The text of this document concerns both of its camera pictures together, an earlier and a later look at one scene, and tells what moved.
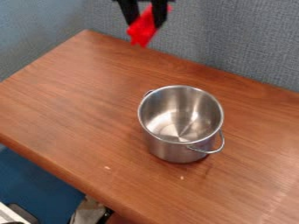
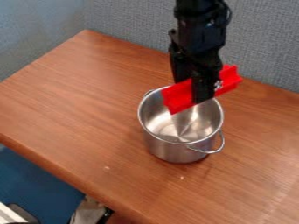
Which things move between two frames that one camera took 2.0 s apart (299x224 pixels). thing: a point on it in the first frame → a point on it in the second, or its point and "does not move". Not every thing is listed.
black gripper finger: [130, 9] → [182, 66]
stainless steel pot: [182, 117] does not move
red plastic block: [142, 28] → [178, 94]
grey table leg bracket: [91, 213] does not move
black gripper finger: [161, 10] → [205, 83]
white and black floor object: [14, 214] does not move
